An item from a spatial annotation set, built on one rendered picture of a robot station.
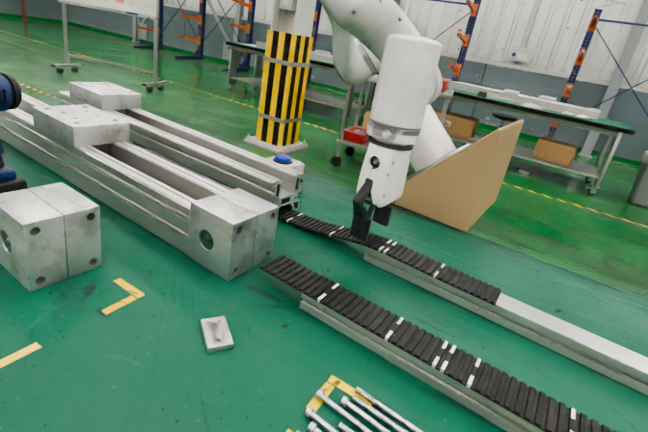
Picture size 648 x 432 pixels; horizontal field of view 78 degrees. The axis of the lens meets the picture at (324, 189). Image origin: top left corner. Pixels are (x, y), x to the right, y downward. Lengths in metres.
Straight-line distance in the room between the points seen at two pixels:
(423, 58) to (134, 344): 0.52
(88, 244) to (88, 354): 0.17
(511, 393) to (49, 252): 0.57
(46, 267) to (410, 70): 0.55
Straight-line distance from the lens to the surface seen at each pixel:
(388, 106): 0.62
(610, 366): 0.70
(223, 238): 0.59
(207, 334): 0.52
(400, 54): 0.61
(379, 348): 0.53
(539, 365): 0.64
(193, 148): 0.90
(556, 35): 8.12
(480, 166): 0.92
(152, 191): 0.69
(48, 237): 0.60
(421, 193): 0.97
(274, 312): 0.57
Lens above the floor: 1.14
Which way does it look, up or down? 21 degrees down
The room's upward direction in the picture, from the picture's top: 10 degrees clockwise
